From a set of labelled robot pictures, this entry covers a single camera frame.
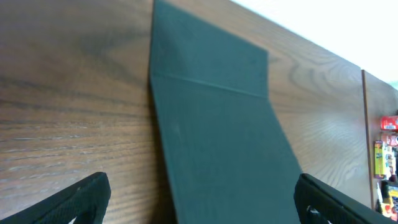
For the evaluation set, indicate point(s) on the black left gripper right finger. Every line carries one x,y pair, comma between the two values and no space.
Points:
317,202

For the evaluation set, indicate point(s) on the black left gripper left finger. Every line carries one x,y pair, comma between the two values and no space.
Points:
84,202

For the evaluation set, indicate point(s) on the dark green box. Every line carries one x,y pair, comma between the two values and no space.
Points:
228,159

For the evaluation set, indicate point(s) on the colourful items beyond table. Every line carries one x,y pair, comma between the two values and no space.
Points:
385,167

